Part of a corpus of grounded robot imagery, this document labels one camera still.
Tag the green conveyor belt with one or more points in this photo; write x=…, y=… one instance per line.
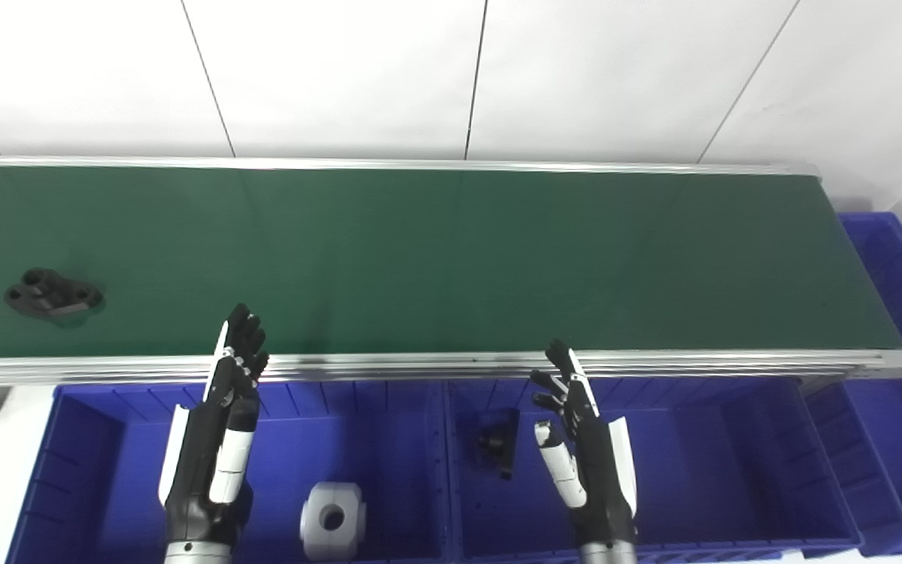
x=420, y=366
x=435, y=258

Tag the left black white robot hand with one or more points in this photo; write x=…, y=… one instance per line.
x=204, y=446

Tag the black flanged machine part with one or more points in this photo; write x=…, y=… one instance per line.
x=48, y=294

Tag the blue plastic bin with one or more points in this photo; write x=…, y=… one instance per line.
x=701, y=470
x=901, y=439
x=122, y=486

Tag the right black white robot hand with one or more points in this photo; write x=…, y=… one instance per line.
x=600, y=478

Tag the white plastic cylinder part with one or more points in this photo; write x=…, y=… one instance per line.
x=345, y=513

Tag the black T-shaped machine part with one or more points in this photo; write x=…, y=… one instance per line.
x=502, y=442

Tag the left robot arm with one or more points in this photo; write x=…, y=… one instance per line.
x=196, y=553

